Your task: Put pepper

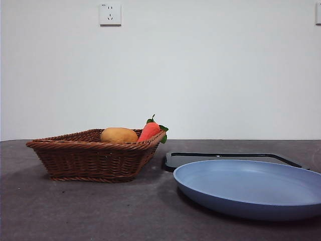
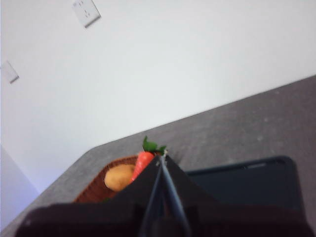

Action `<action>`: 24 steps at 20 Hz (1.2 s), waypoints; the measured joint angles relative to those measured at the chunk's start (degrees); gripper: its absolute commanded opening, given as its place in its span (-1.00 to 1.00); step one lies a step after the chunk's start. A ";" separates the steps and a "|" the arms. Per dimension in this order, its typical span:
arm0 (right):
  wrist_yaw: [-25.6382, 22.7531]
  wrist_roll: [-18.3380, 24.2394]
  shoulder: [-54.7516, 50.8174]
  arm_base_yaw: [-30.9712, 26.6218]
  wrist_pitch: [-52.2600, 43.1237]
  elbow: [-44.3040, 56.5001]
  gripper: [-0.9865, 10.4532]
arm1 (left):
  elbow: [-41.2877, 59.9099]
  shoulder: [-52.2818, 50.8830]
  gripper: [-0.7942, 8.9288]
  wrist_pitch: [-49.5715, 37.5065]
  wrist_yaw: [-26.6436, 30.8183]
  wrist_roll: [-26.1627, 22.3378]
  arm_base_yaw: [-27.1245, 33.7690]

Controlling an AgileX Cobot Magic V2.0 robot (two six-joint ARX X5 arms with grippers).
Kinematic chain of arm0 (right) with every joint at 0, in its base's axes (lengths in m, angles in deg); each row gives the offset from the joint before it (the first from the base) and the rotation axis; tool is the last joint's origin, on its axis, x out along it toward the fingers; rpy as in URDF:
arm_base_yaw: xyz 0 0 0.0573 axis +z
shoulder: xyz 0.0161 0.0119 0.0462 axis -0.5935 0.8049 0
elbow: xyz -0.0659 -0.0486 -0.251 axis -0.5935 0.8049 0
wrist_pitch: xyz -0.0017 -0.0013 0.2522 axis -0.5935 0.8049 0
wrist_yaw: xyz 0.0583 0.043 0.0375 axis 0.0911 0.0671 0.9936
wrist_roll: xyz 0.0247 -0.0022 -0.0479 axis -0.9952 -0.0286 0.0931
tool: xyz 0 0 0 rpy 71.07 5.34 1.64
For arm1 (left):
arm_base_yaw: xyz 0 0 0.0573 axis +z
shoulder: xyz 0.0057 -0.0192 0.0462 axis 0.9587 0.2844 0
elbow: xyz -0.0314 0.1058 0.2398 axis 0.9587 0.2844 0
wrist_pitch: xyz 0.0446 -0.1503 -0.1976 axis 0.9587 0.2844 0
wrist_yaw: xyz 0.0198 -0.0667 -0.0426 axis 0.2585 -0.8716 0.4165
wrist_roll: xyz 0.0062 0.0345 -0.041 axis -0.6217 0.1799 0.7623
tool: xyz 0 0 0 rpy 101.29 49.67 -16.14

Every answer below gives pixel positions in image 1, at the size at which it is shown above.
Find yellow-brown potato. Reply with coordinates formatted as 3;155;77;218
100;127;139;144

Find white wall socket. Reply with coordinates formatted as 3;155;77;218
100;3;122;27

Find black flat tray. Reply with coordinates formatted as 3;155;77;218
164;152;311;173

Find brown wicker basket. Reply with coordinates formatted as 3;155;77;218
26;129;168;183

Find orange carrot with green leaves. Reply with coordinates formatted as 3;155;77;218
137;114;169;145

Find blue round plate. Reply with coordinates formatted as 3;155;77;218
173;159;321;221

